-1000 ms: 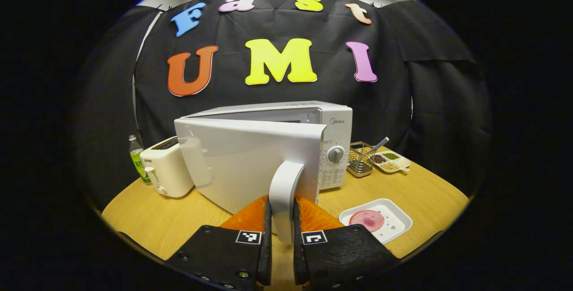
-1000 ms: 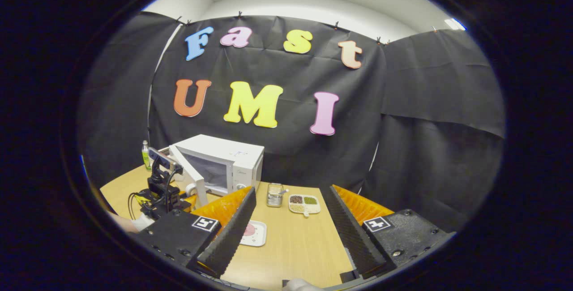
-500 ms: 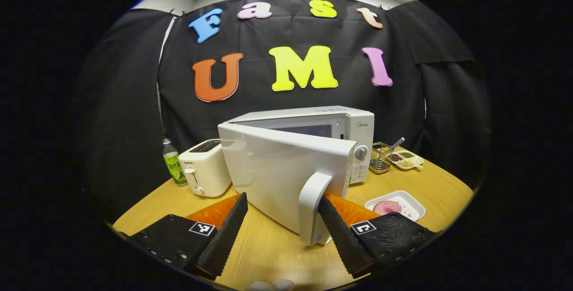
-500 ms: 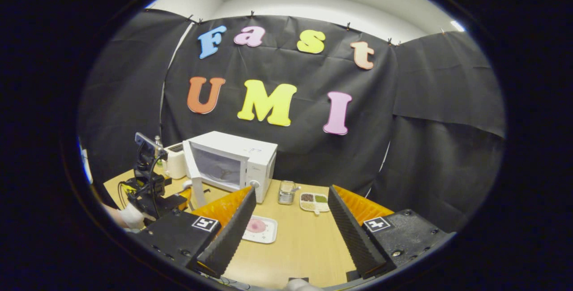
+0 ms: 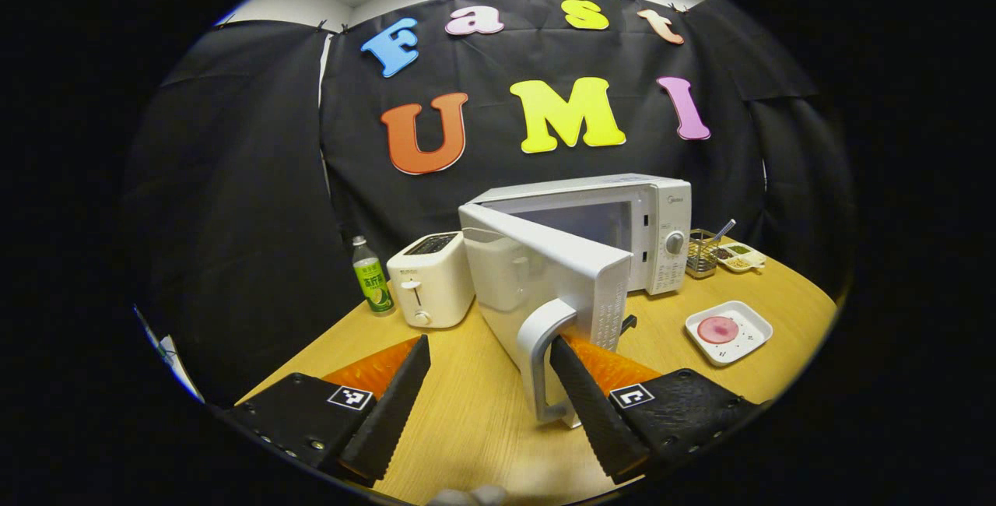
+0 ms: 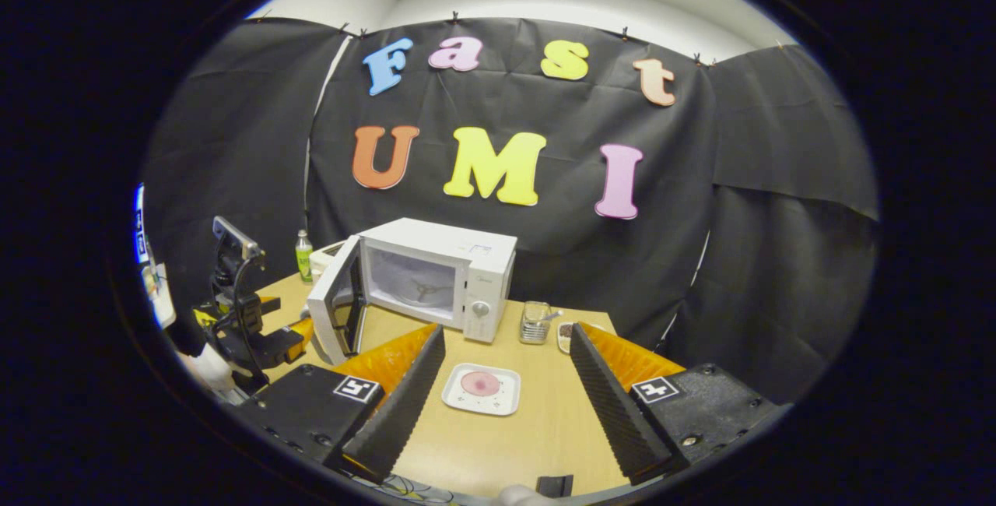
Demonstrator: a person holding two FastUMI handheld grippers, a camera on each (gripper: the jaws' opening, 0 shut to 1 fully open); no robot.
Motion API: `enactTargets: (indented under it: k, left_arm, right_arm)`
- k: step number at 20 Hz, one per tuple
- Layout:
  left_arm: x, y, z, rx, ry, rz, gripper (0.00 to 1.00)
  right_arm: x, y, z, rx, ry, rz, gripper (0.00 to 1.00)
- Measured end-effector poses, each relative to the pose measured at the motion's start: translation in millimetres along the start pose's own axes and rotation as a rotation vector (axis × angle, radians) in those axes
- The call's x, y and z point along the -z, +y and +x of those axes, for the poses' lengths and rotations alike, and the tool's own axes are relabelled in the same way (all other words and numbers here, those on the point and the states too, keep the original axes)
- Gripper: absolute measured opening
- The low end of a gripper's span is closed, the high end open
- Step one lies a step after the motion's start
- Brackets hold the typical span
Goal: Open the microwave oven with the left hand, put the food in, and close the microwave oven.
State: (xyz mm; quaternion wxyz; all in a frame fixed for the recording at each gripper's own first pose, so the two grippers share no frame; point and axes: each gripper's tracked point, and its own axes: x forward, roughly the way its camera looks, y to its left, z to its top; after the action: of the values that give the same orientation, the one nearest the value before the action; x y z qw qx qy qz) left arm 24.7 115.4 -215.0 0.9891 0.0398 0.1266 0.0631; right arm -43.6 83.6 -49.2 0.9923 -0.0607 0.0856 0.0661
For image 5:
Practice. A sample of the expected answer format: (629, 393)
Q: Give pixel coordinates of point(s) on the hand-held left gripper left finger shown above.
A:
(393, 412)

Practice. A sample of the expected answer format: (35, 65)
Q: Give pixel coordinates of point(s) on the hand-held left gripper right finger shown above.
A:
(595, 420)

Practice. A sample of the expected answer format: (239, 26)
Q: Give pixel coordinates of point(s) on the pink round food slice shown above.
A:
(717, 329)

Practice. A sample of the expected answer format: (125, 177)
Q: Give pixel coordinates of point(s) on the white microwave oven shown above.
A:
(545, 265)

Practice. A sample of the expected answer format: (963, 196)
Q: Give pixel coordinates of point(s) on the white square plate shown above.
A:
(747, 339)

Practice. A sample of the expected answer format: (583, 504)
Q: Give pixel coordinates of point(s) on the white toaster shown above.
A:
(432, 284)

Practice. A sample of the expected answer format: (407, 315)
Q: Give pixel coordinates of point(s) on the green label drink bottle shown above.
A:
(373, 276)

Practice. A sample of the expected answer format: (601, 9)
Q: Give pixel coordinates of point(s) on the white divided condiment dish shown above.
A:
(739, 257)

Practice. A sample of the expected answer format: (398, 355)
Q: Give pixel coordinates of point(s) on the metal spoon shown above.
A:
(724, 230)

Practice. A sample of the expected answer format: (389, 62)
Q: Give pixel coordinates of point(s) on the black backdrop cloth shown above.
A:
(233, 218)

